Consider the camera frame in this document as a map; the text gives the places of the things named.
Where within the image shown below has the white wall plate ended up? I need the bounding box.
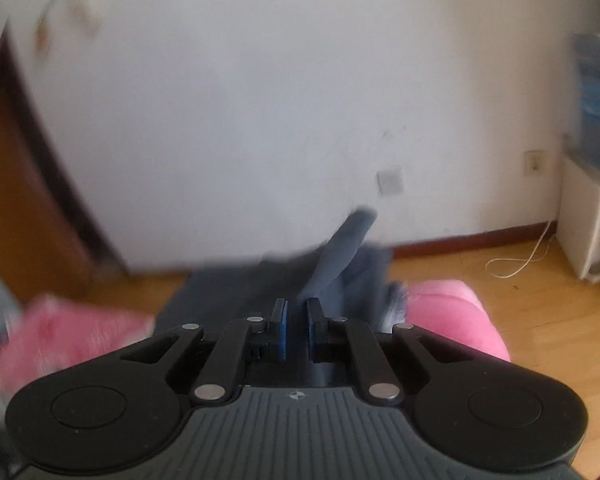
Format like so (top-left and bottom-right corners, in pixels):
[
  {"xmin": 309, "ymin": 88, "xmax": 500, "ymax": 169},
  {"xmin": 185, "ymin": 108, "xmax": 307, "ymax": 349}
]
[{"xmin": 376, "ymin": 167, "xmax": 405, "ymax": 196}]

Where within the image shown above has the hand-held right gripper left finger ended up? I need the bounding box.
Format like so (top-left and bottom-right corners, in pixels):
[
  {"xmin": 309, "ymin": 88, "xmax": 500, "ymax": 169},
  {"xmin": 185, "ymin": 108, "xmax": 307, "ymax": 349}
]
[{"xmin": 120, "ymin": 298, "xmax": 290, "ymax": 406}]

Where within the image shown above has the blue water bottle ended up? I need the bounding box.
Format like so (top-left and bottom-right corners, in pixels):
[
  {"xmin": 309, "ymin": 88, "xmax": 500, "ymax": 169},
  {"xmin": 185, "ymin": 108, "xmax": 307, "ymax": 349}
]
[{"xmin": 562, "ymin": 32, "xmax": 600, "ymax": 186}]

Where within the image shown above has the brown wooden door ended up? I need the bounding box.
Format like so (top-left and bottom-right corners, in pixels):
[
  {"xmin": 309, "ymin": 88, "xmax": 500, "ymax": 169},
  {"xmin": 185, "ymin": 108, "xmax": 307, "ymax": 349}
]
[{"xmin": 0, "ymin": 95, "xmax": 91, "ymax": 301}]

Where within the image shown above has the pink flower print blanket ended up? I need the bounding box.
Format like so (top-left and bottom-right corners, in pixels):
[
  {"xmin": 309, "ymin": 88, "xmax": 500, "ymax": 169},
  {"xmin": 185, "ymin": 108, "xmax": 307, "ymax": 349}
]
[{"xmin": 0, "ymin": 280, "xmax": 512, "ymax": 406}]

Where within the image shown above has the dark grey garment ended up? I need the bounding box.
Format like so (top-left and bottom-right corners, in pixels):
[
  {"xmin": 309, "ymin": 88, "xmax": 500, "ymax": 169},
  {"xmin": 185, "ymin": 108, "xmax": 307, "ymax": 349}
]
[{"xmin": 152, "ymin": 207, "xmax": 398, "ymax": 388}]

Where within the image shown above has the white power cable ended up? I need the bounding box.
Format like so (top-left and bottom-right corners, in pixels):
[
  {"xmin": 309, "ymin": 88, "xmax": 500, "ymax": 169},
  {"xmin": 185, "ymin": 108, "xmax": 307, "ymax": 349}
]
[{"xmin": 485, "ymin": 220, "xmax": 558, "ymax": 278}]

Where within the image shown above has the dark brown door frame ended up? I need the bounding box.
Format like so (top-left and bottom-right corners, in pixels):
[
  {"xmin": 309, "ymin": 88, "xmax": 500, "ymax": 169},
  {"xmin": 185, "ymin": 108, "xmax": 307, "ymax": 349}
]
[{"xmin": 0, "ymin": 30, "xmax": 131, "ymax": 281}]

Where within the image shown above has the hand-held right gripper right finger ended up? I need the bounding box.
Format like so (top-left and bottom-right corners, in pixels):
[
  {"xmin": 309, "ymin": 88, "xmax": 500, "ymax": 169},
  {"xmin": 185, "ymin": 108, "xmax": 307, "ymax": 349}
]
[{"xmin": 306, "ymin": 298, "xmax": 476, "ymax": 405}]

